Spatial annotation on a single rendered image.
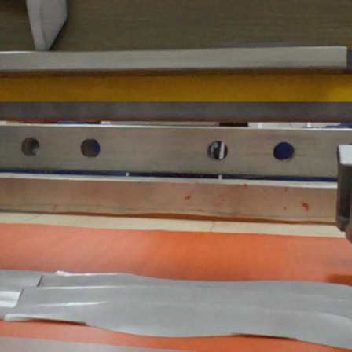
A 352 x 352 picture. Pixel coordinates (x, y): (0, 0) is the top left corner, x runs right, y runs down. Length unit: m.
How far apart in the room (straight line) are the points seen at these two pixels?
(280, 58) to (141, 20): 0.08
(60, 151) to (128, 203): 0.12
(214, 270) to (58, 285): 0.09
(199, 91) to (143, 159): 0.26
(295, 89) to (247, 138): 0.25
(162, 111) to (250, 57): 0.06
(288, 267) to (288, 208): 0.15
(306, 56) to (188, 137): 0.29
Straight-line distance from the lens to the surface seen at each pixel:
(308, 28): 0.27
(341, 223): 0.32
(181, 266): 0.31
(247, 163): 0.52
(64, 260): 0.33
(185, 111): 0.28
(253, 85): 0.27
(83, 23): 0.29
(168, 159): 0.53
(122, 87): 0.28
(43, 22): 0.28
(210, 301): 0.24
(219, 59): 0.25
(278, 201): 0.46
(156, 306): 0.22
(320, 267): 0.32
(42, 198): 0.50
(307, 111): 0.27
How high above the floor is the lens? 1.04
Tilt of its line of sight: 6 degrees down
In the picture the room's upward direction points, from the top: 1 degrees clockwise
